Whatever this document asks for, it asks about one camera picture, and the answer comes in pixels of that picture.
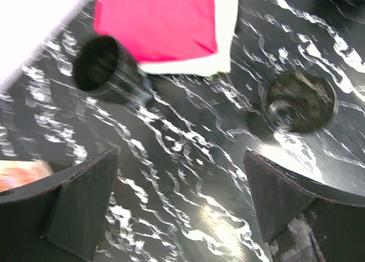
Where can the black coffee cup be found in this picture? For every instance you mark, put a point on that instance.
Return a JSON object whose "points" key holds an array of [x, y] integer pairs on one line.
{"points": [[105, 70], [298, 103]]}

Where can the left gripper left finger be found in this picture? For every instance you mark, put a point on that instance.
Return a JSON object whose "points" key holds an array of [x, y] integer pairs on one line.
{"points": [[59, 217]]}

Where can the red folded cloth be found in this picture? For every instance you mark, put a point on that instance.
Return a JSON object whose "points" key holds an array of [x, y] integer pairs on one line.
{"points": [[159, 30]]}

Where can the paper takeout bag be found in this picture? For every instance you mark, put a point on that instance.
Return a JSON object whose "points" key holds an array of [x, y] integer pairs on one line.
{"points": [[18, 173]]}

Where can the stack of napkins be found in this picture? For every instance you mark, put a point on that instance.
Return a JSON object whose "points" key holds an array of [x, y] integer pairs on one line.
{"points": [[226, 13]]}

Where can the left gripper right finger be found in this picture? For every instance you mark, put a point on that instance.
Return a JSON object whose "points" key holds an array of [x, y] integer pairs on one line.
{"points": [[279, 195]]}

